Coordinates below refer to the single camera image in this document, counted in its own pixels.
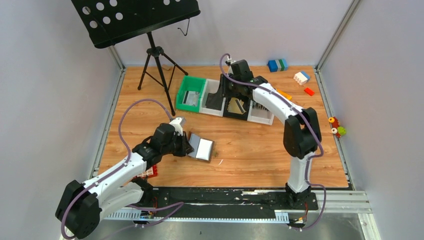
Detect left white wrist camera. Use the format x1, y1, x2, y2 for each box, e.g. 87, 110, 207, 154
169, 117, 186, 136

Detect black music stand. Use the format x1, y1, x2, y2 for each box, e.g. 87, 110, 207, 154
71, 0, 201, 115

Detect small red toy brick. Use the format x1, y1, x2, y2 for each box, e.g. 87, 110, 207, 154
304, 87, 315, 97

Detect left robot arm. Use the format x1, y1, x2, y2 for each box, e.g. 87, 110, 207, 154
55, 117, 193, 240

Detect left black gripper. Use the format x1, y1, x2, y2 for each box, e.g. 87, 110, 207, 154
162, 130, 195, 157

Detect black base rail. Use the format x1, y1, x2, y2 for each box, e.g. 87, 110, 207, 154
89, 178, 319, 221

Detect black plastic bin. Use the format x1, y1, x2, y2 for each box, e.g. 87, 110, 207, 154
223, 96, 251, 121

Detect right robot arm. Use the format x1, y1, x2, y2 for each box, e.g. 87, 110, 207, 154
205, 57, 323, 209

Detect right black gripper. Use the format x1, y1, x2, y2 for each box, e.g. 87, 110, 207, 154
216, 73, 241, 98

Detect white bin with holders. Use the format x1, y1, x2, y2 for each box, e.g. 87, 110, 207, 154
247, 100, 274, 126

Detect red green toy car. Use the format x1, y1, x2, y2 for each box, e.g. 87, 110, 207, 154
328, 116, 347, 139

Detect blue green block stack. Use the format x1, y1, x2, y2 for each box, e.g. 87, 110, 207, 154
267, 58, 289, 73

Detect green plastic bin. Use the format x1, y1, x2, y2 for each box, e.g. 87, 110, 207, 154
175, 75, 206, 113

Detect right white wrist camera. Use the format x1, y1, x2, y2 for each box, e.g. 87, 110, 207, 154
225, 58, 237, 67

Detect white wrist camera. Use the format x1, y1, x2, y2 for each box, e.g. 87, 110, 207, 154
169, 117, 186, 136
225, 58, 237, 67

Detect white plastic bin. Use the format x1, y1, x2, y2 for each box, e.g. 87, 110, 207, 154
199, 79, 225, 117

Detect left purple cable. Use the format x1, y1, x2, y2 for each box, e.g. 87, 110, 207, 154
60, 98, 185, 240

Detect brown leather card holder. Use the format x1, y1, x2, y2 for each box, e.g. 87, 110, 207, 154
189, 132, 215, 163

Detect silver cards in green bin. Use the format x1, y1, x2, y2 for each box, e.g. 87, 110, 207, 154
182, 90, 200, 107

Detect blue card holder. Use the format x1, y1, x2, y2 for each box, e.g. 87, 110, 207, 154
252, 101, 267, 111

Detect red white toy brick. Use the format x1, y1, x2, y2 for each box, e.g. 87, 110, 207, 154
132, 165, 158, 179

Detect yellow plastic frame block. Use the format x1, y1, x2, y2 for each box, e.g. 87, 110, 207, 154
276, 89, 293, 101

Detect white blue toy block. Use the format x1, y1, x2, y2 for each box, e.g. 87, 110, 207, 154
293, 71, 311, 86

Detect gold cards in black bin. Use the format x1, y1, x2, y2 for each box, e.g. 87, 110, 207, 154
227, 97, 246, 115

